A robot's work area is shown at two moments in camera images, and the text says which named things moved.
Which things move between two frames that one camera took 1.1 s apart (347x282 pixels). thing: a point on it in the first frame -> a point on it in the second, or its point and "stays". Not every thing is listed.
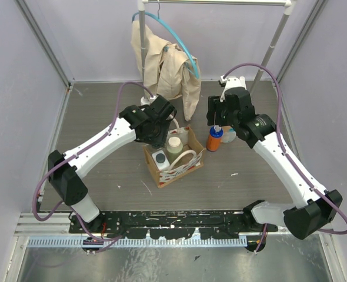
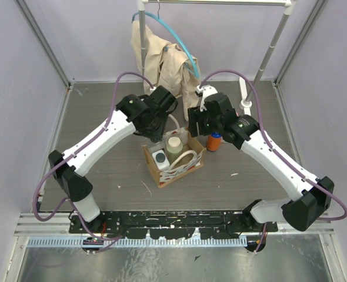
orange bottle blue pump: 214,138 stays
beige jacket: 169,72 stays
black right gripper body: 223,117 -> 207,124
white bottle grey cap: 160,160 stays
